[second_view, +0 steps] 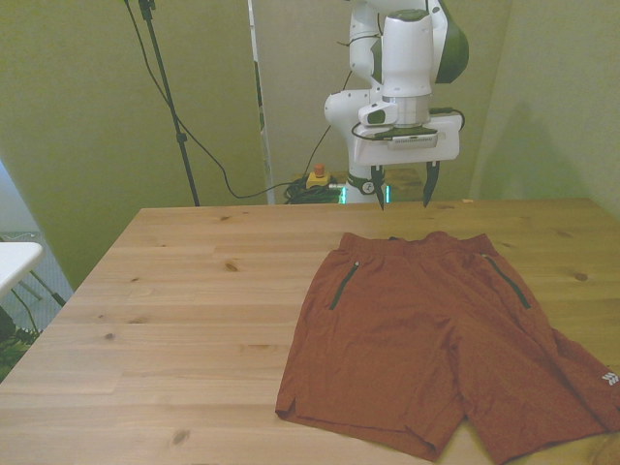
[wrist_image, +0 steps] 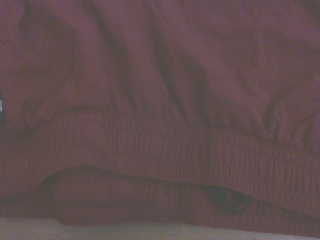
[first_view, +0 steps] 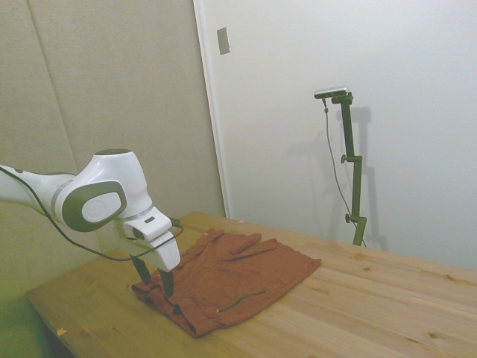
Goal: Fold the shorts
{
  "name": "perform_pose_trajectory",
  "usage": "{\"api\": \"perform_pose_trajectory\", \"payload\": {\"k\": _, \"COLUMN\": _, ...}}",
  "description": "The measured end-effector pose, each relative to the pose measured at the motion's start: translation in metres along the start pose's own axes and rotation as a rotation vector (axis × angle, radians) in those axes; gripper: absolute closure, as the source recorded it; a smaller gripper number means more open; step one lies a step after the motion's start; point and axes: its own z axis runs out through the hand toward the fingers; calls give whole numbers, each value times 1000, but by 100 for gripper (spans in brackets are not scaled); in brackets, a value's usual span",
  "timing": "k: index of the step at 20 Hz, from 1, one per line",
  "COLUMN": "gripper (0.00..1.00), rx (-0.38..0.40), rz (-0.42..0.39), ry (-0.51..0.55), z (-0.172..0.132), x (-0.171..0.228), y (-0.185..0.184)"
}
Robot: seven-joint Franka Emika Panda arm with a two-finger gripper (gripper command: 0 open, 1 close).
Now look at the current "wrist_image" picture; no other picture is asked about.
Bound rust red shorts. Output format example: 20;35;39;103
0;0;320;238

